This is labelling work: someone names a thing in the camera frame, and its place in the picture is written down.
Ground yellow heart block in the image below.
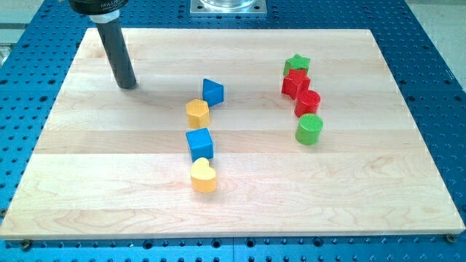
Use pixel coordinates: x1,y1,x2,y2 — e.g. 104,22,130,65
190,157,217,193

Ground light wooden board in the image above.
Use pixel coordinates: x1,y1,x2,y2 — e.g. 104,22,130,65
1,28,465,240

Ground blue cube block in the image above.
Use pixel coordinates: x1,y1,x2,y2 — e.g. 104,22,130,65
186,128,214,162

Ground yellow hexagon block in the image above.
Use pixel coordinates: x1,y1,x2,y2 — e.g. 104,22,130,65
186,99,210,129

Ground blue triangle block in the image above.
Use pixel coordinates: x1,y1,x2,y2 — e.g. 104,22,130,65
202,79,224,107

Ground green cylinder block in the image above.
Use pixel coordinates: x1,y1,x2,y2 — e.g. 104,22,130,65
295,114,323,146

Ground red cylinder block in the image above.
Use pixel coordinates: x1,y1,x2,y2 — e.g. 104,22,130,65
294,90,321,117

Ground red star block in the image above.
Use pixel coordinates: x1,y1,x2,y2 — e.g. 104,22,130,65
281,69,311,100

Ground green star block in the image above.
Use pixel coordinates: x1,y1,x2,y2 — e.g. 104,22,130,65
283,54,311,76

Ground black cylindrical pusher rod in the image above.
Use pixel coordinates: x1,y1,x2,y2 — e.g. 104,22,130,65
90,9,137,89

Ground black robot tool flange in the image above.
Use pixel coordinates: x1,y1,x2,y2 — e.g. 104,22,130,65
68,0,128,15

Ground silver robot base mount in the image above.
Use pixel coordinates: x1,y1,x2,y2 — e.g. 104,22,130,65
189,0,267,17

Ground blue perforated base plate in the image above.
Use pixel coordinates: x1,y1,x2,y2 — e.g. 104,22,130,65
1,1,465,261

